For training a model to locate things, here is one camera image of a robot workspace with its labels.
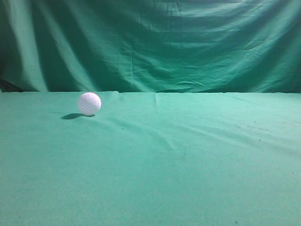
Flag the white dimpled golf ball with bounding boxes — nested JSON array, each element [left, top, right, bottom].
[[77, 92, 102, 116]]

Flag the green backdrop curtain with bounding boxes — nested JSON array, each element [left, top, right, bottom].
[[0, 0, 301, 93]]

